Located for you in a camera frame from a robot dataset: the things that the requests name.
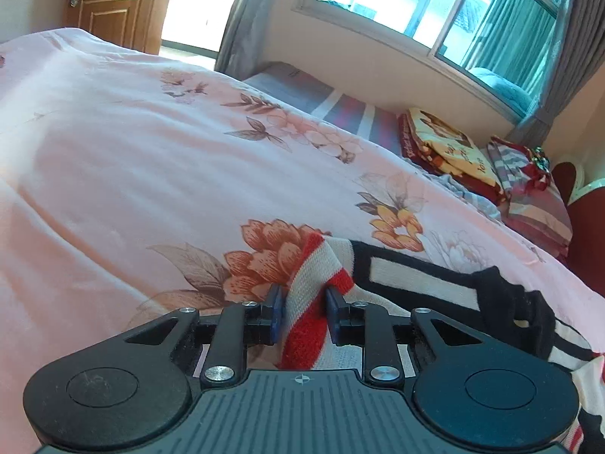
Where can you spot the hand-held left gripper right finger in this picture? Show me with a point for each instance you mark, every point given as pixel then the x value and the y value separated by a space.
pixel 334 314

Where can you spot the pink floral quilt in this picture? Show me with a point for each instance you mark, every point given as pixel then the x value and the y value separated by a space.
pixel 118 151

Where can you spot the light blue striped cloth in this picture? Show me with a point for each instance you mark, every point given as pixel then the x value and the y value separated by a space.
pixel 458 190

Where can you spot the grey curtain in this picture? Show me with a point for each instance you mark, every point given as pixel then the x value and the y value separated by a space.
pixel 246 23
pixel 581 56

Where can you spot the grey striped cloth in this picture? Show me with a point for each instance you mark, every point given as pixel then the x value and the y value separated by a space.
pixel 503 165

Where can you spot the folded yellow red blanket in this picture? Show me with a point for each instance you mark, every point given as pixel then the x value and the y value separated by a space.
pixel 449 151

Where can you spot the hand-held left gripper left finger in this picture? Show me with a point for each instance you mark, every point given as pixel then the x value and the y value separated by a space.
pixel 274 313

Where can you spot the red black white striped sweater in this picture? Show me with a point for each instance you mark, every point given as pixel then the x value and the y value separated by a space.
pixel 425 275

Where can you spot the small dark ornament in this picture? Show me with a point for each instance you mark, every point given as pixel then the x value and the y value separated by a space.
pixel 541 160

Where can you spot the red grey striped pillow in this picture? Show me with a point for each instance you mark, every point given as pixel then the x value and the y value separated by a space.
pixel 534 213

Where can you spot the red heart-shaped headboard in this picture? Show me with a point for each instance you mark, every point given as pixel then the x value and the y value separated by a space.
pixel 586 227

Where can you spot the teal blanket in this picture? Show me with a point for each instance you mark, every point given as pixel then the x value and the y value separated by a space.
pixel 501 87

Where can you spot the wooden door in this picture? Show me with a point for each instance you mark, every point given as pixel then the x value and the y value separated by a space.
pixel 118 4

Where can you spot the grey red striped bedsheet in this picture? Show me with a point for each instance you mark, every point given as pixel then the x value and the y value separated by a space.
pixel 349 113

